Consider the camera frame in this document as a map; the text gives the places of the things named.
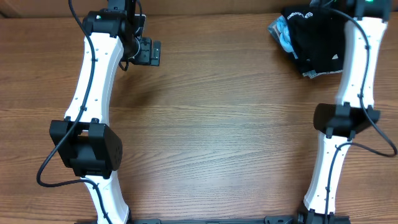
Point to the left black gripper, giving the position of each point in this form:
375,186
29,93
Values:
155,53

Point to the black t-shirt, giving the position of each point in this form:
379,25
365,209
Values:
317,39

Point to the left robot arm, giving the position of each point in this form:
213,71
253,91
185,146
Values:
83,139

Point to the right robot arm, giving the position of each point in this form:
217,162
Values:
353,110

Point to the light blue printed t-shirt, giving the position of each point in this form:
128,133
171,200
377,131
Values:
284,37

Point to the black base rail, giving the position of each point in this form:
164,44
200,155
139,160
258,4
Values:
286,219

